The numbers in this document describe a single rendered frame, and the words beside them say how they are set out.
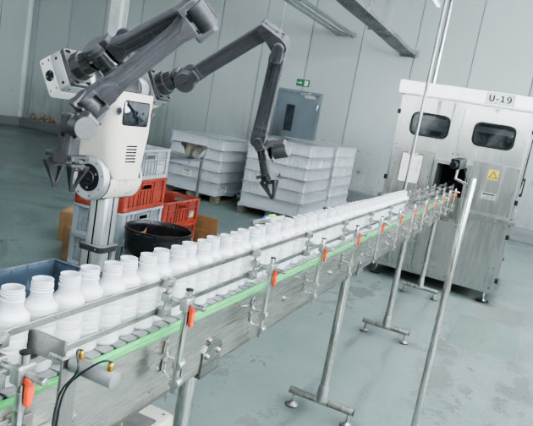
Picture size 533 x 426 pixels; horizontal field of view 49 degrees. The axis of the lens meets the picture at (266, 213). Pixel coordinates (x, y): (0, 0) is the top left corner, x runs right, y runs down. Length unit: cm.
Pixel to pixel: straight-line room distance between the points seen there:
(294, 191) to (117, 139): 641
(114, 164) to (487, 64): 1028
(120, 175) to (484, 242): 472
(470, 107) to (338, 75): 645
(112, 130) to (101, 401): 105
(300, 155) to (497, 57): 497
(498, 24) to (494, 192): 620
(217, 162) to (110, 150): 694
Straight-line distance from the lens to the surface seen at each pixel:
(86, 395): 119
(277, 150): 226
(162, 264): 133
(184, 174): 928
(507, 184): 620
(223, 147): 891
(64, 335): 112
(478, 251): 628
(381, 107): 1208
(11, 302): 101
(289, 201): 836
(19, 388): 95
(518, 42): 1190
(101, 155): 205
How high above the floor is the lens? 151
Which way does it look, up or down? 10 degrees down
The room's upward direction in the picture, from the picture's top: 10 degrees clockwise
